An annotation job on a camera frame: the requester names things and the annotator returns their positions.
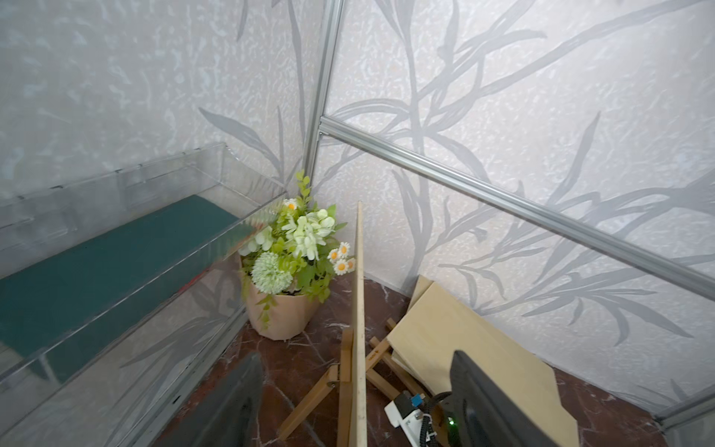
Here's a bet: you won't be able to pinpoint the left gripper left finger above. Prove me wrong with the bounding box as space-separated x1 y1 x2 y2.
156 352 264 446

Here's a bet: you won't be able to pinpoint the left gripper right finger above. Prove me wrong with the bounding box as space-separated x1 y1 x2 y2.
450 350 556 446

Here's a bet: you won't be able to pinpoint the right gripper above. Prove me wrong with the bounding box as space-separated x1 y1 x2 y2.
424 402 463 447

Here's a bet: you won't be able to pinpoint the wooden easel frame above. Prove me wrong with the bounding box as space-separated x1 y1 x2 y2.
277 327 428 446

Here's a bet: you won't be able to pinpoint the wooden board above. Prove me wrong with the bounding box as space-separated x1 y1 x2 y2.
387 282 580 446
408 275 434 310
349 202 368 447

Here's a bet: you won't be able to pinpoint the potted artificial flowers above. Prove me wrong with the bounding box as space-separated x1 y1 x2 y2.
238 171 357 341

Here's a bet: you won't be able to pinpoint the clear acrylic shelf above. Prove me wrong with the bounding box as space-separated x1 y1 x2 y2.
1 143 286 446

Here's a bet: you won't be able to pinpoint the green mat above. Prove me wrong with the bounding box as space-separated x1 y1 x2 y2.
1 196 252 383

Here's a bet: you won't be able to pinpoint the aluminium frame crossbar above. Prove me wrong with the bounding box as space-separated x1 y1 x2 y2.
320 117 714 301

